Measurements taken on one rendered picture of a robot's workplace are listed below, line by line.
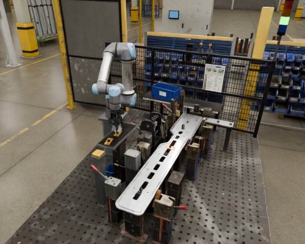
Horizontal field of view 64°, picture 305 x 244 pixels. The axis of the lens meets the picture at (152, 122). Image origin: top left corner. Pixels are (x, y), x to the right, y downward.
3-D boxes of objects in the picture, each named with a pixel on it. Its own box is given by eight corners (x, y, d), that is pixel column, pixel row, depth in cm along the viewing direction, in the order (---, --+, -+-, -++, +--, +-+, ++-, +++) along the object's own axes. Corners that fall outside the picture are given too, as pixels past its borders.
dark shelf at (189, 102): (219, 114, 252) (220, 112, 251) (141, 99, 284) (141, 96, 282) (223, 106, 270) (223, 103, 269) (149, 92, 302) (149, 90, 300)
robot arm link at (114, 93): (121, 85, 168) (118, 89, 161) (122, 100, 174) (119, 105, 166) (110, 84, 169) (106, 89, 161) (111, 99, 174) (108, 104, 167)
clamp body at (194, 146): (195, 183, 204) (199, 149, 188) (181, 179, 209) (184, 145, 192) (198, 176, 212) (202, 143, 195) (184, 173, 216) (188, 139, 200)
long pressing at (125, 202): (145, 219, 136) (145, 217, 136) (111, 205, 144) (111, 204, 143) (204, 117, 248) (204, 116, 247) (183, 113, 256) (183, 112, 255)
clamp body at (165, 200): (170, 251, 151) (174, 209, 134) (148, 242, 156) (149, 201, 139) (176, 237, 159) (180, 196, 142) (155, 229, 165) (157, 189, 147)
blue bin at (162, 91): (174, 102, 269) (175, 91, 263) (151, 96, 283) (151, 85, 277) (181, 98, 281) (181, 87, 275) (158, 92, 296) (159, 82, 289)
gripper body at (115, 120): (108, 126, 174) (107, 110, 168) (113, 120, 181) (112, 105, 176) (118, 127, 172) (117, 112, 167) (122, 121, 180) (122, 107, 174)
